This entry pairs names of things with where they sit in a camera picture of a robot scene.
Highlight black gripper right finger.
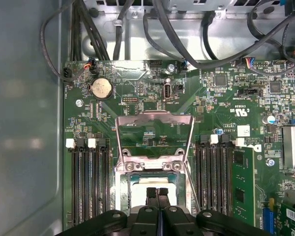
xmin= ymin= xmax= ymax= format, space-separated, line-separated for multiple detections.
xmin=158 ymin=187 xmax=264 ymax=236

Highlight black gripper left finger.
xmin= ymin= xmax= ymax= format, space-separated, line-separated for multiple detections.
xmin=61 ymin=187 xmax=160 ymax=236

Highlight silver square CPU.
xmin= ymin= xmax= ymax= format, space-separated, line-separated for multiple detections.
xmin=129 ymin=175 xmax=179 ymax=214

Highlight thin wire locking lever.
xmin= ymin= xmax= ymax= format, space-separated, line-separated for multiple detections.
xmin=184 ymin=158 xmax=202 ymax=213

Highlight metal CPU socket cover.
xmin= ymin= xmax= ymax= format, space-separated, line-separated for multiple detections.
xmin=115 ymin=110 xmax=195 ymax=164

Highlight CPU socket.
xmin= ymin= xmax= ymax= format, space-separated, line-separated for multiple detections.
xmin=114 ymin=157 xmax=202 ymax=222

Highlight blue expansion slot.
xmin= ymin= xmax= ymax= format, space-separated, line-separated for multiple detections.
xmin=265 ymin=198 xmax=276 ymax=236

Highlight green RAM stick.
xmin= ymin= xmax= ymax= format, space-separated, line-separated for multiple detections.
xmin=232 ymin=147 xmax=256 ymax=228

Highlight green motherboard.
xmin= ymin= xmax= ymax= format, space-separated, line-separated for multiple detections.
xmin=62 ymin=59 xmax=295 ymax=236

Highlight internal USB port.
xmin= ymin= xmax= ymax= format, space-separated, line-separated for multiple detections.
xmin=163 ymin=78 xmax=173 ymax=102

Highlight round silver coin battery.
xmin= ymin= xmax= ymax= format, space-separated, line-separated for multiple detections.
xmin=88 ymin=77 xmax=114 ymax=101

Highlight silver blue capacitor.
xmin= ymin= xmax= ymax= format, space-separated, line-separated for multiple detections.
xmin=262 ymin=115 xmax=276 ymax=125

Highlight square black chip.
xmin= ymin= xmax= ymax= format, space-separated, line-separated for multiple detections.
xmin=269 ymin=81 xmax=282 ymax=93
xmin=214 ymin=73 xmax=227 ymax=87

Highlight open dark PC case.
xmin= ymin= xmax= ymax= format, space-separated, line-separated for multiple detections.
xmin=0 ymin=0 xmax=295 ymax=236

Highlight black connector coloured wires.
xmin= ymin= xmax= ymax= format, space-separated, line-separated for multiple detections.
xmin=87 ymin=59 xmax=98 ymax=76

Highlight thick grey black cable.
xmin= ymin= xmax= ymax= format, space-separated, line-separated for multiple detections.
xmin=152 ymin=0 xmax=295 ymax=71

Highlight black cable with silver clamp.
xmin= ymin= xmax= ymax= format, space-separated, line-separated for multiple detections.
xmin=112 ymin=0 xmax=136 ymax=61

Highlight thin black cable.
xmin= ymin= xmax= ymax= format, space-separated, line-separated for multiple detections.
xmin=40 ymin=0 xmax=77 ymax=82

